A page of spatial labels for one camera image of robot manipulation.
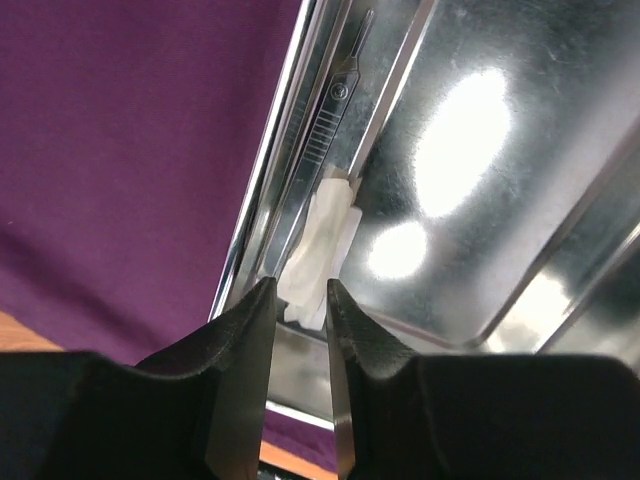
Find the white gauze pad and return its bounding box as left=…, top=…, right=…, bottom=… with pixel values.
left=277, top=178, right=362, bottom=331

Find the steel scalpel handle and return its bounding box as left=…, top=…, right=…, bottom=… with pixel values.
left=270, top=6, right=375, bottom=254

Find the steel instrument tray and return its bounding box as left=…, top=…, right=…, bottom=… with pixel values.
left=207, top=0, right=640, bottom=431

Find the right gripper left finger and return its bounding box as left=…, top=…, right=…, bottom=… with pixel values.
left=1, top=278, right=277, bottom=479

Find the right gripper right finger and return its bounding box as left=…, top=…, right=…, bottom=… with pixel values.
left=326, top=279, right=639, bottom=479

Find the purple surgical wrap cloth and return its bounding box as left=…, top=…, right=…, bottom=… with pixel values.
left=0, top=0, right=341, bottom=474

